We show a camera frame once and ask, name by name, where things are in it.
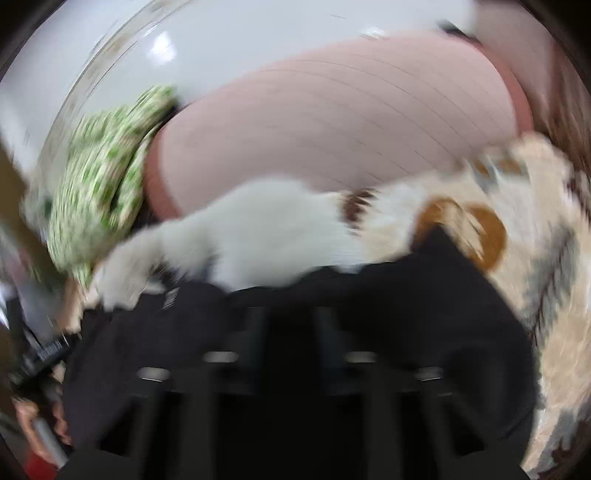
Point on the person's left hand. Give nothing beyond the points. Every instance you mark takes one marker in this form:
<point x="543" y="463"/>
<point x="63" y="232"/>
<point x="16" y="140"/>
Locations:
<point x="32" y="424"/>

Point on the small pink cushion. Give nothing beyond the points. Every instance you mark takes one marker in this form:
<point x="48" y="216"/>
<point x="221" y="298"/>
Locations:
<point x="517" y="50"/>

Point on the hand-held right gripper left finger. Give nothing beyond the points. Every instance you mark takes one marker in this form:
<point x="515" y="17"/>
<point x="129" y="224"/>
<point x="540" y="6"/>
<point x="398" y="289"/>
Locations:
<point x="251" y="341"/>

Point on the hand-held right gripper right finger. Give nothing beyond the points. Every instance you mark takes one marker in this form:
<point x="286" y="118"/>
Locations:
<point x="328" y="341"/>

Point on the green checked quilt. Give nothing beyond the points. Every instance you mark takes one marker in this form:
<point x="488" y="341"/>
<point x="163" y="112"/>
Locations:
<point x="101" y="184"/>

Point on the leaf printed blanket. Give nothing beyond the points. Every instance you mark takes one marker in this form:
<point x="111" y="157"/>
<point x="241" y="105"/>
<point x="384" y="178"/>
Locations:
<point x="521" y="194"/>

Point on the black coat with fur collar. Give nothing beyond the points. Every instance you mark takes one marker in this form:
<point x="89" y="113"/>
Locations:
<point x="438" y="323"/>

